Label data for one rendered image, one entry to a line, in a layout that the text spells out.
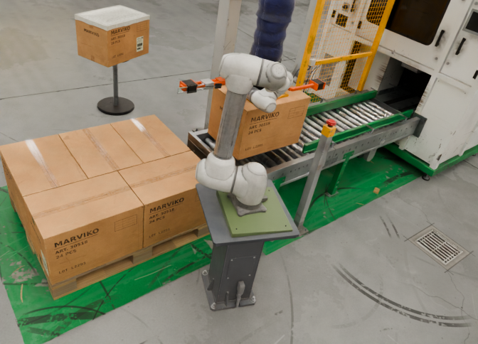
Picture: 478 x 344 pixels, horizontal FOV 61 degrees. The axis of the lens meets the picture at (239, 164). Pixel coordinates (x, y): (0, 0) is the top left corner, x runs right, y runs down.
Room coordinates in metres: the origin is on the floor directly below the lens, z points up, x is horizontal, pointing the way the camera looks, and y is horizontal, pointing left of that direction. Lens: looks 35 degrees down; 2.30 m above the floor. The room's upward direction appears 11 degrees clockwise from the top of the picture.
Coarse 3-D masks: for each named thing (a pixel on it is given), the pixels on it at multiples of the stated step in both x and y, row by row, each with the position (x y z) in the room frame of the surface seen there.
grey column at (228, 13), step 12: (228, 0) 3.65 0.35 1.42; (240, 0) 3.71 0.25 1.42; (228, 12) 3.64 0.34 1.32; (216, 24) 3.74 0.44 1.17; (228, 24) 3.65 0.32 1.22; (216, 36) 3.72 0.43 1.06; (228, 36) 3.66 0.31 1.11; (216, 48) 3.71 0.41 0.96; (228, 48) 3.67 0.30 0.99; (216, 60) 3.69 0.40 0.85; (216, 72) 3.68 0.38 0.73
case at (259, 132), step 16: (224, 96) 2.54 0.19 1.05; (288, 96) 2.70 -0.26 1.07; (304, 96) 2.76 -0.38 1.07; (256, 112) 2.41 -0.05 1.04; (272, 112) 2.52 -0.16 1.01; (288, 112) 2.63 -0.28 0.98; (304, 112) 2.75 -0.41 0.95; (208, 128) 2.64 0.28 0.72; (240, 128) 2.38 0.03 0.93; (256, 128) 2.43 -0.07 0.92; (272, 128) 2.54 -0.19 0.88; (288, 128) 2.65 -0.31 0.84; (240, 144) 2.36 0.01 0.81; (256, 144) 2.46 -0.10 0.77; (272, 144) 2.57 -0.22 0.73; (288, 144) 2.69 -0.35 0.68
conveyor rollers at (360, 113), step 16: (320, 112) 3.66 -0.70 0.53; (336, 112) 3.73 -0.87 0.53; (352, 112) 3.81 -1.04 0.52; (368, 112) 3.88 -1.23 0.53; (384, 112) 3.96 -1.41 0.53; (304, 128) 3.31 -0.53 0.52; (320, 128) 3.31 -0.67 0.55; (336, 128) 3.38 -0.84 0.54; (208, 144) 2.71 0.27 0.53; (240, 160) 2.56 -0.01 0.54; (256, 160) 2.59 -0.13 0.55; (272, 160) 2.69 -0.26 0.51; (288, 160) 2.69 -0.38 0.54
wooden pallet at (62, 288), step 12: (12, 204) 2.12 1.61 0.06; (24, 228) 1.87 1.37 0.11; (192, 228) 2.14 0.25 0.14; (204, 228) 2.22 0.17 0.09; (168, 240) 2.09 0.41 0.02; (180, 240) 2.11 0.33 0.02; (192, 240) 2.15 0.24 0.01; (36, 252) 1.67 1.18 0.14; (132, 252) 1.81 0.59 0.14; (144, 252) 1.87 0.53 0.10; (156, 252) 1.96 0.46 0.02; (108, 264) 1.69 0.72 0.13; (120, 264) 1.79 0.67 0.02; (132, 264) 1.81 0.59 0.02; (84, 276) 1.64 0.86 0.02; (96, 276) 1.66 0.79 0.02; (108, 276) 1.69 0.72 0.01; (60, 288) 1.48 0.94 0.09; (72, 288) 1.53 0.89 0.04
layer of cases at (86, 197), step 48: (48, 144) 2.30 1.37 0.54; (96, 144) 2.40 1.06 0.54; (144, 144) 2.52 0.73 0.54; (48, 192) 1.82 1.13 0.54; (96, 192) 1.90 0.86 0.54; (144, 192) 1.99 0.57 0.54; (192, 192) 2.11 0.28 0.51; (48, 240) 1.47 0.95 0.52; (96, 240) 1.65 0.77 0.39; (144, 240) 1.87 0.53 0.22
